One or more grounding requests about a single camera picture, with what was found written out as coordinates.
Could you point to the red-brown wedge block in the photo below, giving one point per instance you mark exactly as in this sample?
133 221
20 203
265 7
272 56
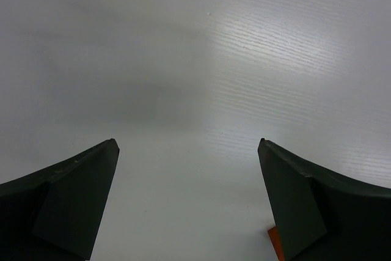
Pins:
276 243

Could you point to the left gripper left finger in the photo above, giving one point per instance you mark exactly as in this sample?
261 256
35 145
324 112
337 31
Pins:
55 213

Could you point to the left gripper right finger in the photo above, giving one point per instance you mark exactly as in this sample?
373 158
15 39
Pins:
321 214

